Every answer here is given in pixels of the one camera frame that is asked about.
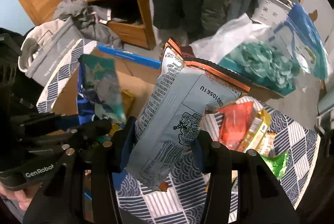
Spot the blue teal snack bag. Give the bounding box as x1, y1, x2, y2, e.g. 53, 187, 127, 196
77, 54, 126, 125

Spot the red snack pouch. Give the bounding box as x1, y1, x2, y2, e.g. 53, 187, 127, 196
219, 101, 253, 150

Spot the small beige snack packet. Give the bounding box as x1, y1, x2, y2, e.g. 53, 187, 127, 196
255, 132, 276, 157

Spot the yellow biscuit pack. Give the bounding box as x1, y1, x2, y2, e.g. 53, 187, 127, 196
237, 109, 271, 152

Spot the green snack bag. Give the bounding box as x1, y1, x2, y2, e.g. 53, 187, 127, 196
261, 151, 289, 180

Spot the grey orange-edged snack bag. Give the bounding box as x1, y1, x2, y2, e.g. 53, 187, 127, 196
127, 38, 250, 191

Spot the long yellow snack pack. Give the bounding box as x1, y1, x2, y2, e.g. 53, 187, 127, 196
109, 89, 135, 136

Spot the person's left hand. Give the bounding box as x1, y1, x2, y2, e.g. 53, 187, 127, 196
0, 183, 41, 211

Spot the blue white patterned tablecloth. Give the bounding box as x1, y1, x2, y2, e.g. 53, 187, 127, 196
37, 39, 320, 223

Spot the blue cardboard box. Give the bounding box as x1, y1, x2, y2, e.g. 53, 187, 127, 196
53, 46, 160, 117

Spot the grey tote bag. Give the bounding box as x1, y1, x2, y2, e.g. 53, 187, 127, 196
18, 18, 83, 86

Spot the teal box of tissue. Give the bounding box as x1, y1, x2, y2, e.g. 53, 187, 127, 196
219, 41, 301, 96

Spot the grey clothes pile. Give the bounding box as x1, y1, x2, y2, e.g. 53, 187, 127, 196
53, 0, 122, 48

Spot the blue white plastic bag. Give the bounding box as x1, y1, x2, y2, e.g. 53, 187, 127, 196
269, 3, 332, 81

